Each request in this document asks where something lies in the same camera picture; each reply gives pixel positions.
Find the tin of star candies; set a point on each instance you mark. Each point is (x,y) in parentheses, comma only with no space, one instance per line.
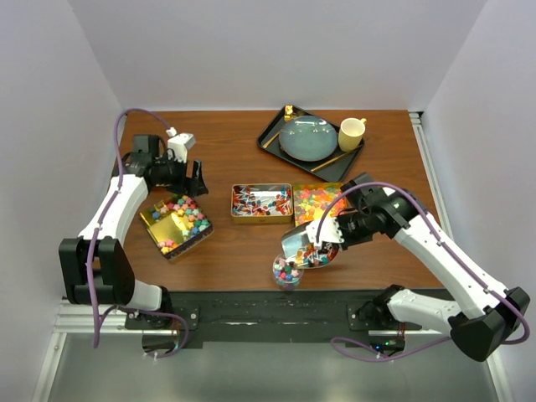
(176,224)

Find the clear glass jar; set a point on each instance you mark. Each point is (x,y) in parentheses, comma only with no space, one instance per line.
(286,274)

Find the blue-grey plate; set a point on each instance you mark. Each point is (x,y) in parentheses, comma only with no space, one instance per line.
(308,138)

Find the gold chopstick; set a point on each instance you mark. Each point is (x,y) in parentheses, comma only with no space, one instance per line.
(329,162)

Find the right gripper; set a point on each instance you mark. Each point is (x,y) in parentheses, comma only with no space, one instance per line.
(347,239)

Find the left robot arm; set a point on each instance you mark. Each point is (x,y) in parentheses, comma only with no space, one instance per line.
(94,264)

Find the gold spoon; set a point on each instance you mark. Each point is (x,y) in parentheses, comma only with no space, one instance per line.
(288,113)

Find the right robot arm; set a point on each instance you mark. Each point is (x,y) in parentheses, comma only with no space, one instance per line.
(483,313)

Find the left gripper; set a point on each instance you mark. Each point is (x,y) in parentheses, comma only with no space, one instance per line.
(195,185)

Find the tin of gummy candies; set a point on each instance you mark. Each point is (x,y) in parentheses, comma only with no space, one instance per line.
(310,200)

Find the tin of lollipops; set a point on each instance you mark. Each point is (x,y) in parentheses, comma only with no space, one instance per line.
(262,203)

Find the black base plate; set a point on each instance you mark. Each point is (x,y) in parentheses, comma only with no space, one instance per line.
(302,316)

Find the metal scoop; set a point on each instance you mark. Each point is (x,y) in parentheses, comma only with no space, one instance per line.
(299,250)

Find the yellow cup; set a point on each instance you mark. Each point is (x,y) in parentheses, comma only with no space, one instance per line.
(351,133)

